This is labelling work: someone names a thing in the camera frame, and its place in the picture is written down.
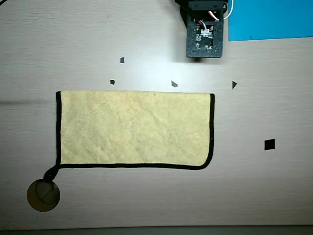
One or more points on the round brown table grommet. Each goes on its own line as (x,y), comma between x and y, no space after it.
(36,200)

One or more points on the blue paper sheet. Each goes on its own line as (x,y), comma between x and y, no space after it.
(269,19)

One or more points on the yellow towel with black trim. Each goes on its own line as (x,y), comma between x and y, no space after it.
(134,127)

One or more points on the square black tape mark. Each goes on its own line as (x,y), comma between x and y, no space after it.
(269,144)

